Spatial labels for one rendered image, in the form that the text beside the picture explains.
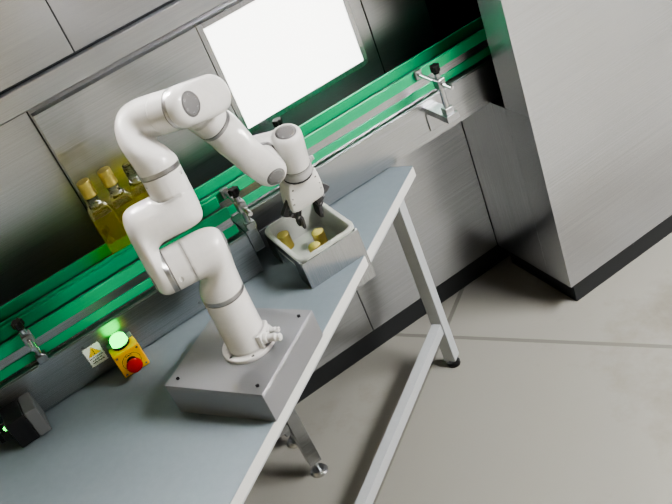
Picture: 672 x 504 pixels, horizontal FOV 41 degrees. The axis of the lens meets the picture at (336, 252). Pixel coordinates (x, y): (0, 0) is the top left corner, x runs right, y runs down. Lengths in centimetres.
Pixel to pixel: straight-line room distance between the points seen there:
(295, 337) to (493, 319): 124
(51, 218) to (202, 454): 82
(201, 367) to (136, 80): 78
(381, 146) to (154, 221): 92
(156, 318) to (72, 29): 74
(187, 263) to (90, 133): 65
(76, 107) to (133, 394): 73
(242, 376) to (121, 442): 34
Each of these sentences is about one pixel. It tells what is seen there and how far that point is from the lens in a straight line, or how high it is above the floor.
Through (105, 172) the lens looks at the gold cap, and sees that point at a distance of 229.
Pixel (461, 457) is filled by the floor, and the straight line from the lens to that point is 274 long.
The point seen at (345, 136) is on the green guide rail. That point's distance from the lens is 250.
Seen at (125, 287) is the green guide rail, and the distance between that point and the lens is 228.
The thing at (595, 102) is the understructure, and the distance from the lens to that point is 279.
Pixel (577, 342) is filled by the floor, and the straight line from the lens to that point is 297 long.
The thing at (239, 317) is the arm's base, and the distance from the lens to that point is 195.
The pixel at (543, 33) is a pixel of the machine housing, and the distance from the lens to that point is 258.
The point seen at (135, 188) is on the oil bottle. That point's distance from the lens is 232.
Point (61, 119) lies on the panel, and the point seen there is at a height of 128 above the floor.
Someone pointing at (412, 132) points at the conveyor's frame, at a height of 81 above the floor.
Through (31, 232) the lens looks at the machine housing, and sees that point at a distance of 248.
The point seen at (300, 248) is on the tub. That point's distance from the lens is 238.
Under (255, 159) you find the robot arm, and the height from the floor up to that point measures 116.
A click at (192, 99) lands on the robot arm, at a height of 140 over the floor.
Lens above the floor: 207
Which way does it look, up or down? 34 degrees down
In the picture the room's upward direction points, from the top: 23 degrees counter-clockwise
